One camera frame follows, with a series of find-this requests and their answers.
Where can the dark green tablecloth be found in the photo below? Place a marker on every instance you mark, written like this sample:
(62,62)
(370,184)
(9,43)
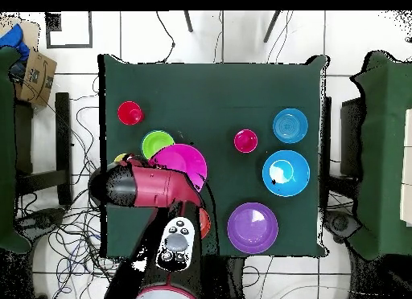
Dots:
(209,96)

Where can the purple bowl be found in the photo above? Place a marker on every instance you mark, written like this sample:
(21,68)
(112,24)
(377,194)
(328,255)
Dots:
(252,227)

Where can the black monitor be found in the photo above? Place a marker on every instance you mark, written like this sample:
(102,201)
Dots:
(351,135)

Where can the dark tripod leg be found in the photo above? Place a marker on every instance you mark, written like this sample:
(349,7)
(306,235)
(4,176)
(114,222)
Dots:
(271,27)
(188,22)

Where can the green cloth on side table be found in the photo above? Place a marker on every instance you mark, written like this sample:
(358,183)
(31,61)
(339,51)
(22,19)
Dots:
(6,151)
(383,151)

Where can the white box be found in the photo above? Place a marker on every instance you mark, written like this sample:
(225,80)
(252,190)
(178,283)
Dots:
(408,167)

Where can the green bowl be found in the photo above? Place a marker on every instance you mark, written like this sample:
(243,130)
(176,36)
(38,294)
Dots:
(156,141)

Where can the blue cloth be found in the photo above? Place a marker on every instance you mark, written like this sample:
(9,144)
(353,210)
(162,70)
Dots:
(14,38)

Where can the black chair frame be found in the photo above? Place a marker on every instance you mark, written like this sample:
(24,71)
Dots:
(62,135)

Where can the red cup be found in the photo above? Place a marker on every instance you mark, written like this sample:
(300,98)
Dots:
(128,114)

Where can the small blue bowl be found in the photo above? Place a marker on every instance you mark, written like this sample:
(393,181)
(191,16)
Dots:
(290,125)

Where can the yellow cup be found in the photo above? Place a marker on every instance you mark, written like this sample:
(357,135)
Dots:
(120,157)

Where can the large pink bowl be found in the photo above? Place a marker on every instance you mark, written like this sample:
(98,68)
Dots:
(183,159)

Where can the large blue bowl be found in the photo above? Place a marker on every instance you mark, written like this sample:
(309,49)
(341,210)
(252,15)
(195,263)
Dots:
(285,183)

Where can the crimson cup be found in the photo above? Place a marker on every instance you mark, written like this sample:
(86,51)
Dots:
(245,140)

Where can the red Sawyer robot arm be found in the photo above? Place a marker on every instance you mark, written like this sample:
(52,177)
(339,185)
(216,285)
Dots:
(154,186)

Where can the dark grey stand base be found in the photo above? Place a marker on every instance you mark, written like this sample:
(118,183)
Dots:
(42,220)
(341,223)

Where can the cardboard box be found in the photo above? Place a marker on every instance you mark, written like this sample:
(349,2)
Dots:
(37,77)

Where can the orange bowl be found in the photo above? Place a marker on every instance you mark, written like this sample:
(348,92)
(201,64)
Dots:
(205,223)

